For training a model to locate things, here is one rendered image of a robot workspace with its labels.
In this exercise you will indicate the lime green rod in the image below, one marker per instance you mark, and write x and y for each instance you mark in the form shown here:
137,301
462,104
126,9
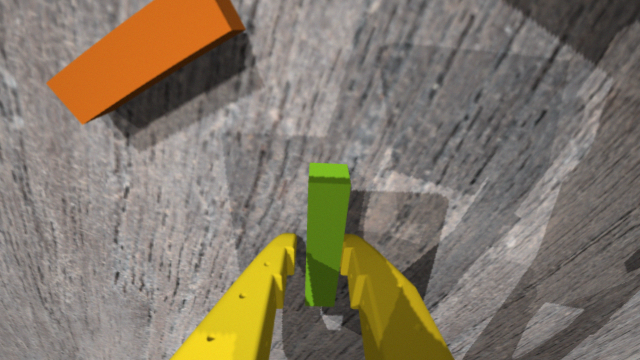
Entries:
328,197

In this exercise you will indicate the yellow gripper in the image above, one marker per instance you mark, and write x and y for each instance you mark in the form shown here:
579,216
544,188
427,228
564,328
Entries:
395,323

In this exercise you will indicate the orange rectangular block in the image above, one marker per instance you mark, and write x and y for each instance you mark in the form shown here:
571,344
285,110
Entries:
158,40

